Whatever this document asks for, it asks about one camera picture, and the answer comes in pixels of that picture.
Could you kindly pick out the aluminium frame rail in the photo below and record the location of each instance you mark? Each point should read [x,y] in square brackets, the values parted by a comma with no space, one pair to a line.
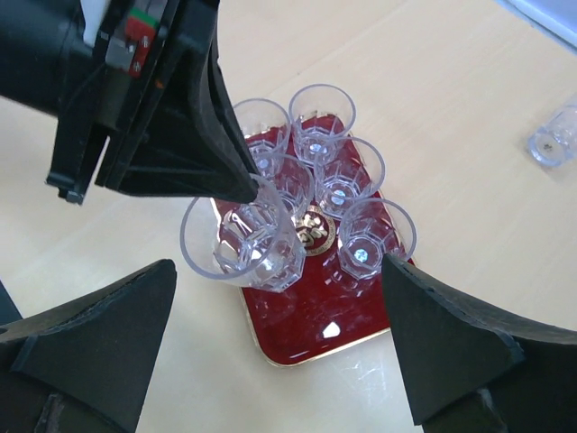
[554,18]

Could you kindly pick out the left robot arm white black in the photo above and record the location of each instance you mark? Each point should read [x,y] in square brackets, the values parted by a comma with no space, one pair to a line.
[36,37]

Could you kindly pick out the red lacquer tray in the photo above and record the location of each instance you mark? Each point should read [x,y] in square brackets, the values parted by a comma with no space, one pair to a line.
[325,311]

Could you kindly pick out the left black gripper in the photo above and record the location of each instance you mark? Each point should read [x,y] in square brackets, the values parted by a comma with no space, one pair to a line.
[143,112]

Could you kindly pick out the clear glass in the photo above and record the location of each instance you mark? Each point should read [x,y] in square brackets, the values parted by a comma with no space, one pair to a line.
[370,229]
[253,245]
[321,115]
[292,179]
[554,143]
[266,128]
[346,170]

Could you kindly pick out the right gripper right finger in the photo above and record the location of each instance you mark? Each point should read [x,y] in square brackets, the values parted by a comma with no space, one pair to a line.
[469,366]

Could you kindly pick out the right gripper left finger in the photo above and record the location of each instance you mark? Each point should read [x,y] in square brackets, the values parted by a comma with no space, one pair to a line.
[85,365]

